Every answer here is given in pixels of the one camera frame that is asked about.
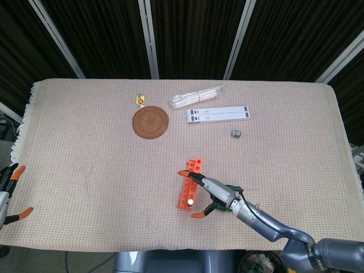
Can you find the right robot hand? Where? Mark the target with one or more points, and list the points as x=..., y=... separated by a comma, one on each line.
x=220, y=192

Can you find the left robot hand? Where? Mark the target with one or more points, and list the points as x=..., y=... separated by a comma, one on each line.
x=4, y=204

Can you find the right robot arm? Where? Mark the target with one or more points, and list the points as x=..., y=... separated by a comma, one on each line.
x=270, y=224

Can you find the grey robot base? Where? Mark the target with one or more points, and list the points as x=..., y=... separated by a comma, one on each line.
x=176, y=263

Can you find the orange tool holder block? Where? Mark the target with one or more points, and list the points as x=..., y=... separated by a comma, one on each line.
x=185, y=196

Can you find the white folding laptop stand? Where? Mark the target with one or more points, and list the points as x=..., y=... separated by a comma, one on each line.
x=219, y=115

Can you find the small green box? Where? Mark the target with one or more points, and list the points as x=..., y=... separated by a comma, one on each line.
x=236, y=133

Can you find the black waste bin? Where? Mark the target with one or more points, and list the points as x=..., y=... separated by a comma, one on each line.
x=261, y=263

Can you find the beige woven tablecloth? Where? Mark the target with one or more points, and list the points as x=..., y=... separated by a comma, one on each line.
x=85, y=170

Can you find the round woven rattan coaster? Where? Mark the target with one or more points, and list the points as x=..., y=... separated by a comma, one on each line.
x=150, y=122

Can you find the bundle of clear plastic tubes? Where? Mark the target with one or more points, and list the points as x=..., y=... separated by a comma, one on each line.
x=193, y=96

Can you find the small yellow snack packet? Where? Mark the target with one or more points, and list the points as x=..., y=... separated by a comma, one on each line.
x=139, y=100

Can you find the white metal rack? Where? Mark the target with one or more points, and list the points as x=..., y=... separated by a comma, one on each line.
x=359, y=159

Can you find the white partition frame post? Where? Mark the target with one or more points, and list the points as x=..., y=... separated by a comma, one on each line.
x=149, y=42
x=57, y=39
x=341, y=60
x=239, y=39
x=10, y=112

